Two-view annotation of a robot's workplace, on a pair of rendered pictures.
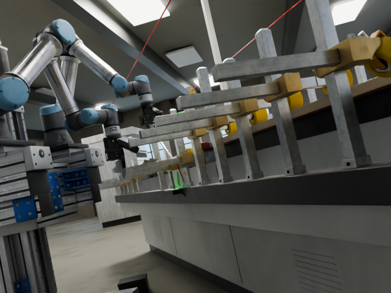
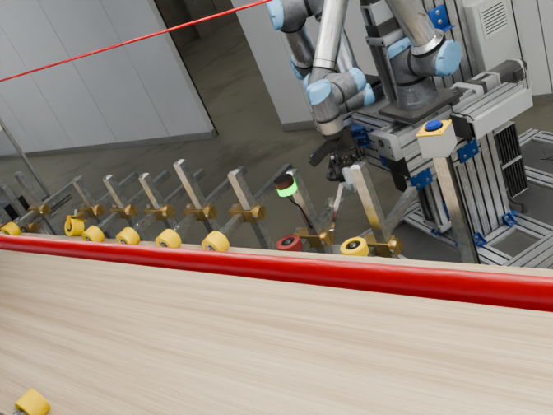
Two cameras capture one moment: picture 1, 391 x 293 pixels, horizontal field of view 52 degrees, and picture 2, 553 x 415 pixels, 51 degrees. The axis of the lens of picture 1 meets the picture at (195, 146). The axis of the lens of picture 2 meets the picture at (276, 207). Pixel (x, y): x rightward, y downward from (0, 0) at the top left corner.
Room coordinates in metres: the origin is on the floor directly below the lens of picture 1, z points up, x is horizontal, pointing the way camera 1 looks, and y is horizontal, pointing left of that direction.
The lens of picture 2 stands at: (3.58, -0.68, 1.84)
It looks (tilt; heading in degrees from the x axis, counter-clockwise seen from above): 26 degrees down; 156
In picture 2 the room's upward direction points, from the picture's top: 24 degrees counter-clockwise
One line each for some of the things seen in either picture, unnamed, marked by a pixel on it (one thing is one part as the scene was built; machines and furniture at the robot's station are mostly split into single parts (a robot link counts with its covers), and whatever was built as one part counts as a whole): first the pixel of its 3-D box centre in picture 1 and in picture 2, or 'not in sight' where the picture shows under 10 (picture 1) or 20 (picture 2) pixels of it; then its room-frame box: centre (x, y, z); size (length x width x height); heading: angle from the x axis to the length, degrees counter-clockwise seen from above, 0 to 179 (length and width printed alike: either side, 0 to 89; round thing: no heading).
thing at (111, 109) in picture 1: (109, 116); not in sight; (1.93, 0.38, 1.12); 0.09 x 0.08 x 0.11; 147
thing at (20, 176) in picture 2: not in sight; (43, 211); (0.44, -0.52, 0.94); 0.03 x 0.03 x 0.48; 20
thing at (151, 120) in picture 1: (148, 114); (341, 146); (2.20, 0.22, 1.14); 0.09 x 0.08 x 0.12; 40
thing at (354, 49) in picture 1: (338, 59); (93, 210); (0.89, -0.36, 0.95); 0.13 x 0.06 x 0.05; 20
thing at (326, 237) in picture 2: (184, 158); (313, 238); (2.06, 0.07, 0.85); 0.13 x 0.06 x 0.05; 20
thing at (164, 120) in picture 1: (227, 109); (167, 202); (1.32, -0.13, 0.95); 0.50 x 0.04 x 0.04; 110
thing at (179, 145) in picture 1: (181, 153); (315, 230); (2.08, 0.08, 0.87); 0.03 x 0.03 x 0.48; 20
